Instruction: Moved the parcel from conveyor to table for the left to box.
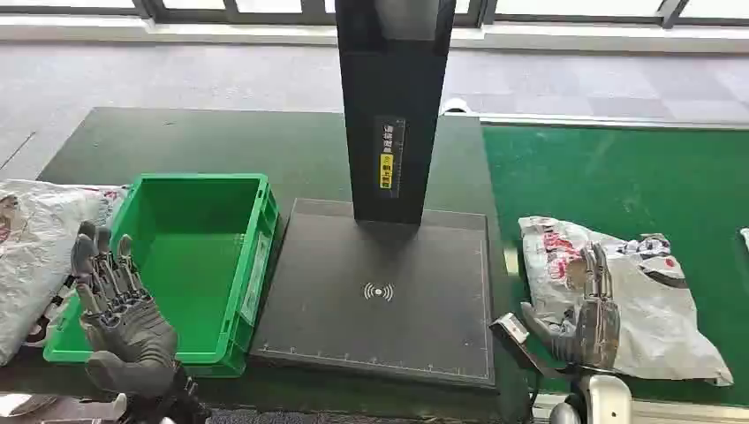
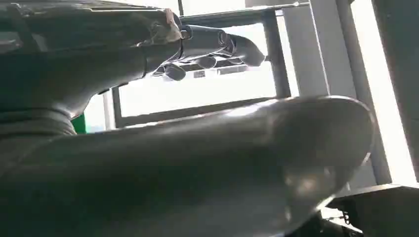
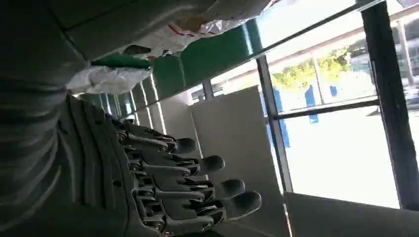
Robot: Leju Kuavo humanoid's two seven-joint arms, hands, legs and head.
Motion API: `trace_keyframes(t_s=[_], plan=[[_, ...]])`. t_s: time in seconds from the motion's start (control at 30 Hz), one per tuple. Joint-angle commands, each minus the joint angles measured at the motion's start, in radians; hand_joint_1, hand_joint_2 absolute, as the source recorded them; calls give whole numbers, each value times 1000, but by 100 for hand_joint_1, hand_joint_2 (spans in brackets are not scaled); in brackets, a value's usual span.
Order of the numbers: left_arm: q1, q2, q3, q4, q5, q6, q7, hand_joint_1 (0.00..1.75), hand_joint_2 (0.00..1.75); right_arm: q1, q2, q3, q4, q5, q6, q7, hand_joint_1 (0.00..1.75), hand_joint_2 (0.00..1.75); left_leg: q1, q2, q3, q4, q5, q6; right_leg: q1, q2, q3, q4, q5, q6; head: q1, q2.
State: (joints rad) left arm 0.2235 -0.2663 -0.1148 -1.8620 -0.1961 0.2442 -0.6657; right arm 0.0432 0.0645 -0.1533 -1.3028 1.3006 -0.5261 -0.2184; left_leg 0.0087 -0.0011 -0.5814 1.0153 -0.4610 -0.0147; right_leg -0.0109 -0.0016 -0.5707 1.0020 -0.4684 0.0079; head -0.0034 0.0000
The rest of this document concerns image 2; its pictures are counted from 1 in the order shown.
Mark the grey building pillar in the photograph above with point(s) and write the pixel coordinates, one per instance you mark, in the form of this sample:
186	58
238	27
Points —
334	65

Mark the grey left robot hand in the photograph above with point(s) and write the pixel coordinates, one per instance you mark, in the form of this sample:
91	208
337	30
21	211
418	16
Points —
203	170

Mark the dark window frame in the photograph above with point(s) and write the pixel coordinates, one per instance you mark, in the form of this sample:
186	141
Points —
276	65

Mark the green plastic crate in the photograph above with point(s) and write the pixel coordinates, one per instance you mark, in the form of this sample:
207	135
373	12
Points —
80	126

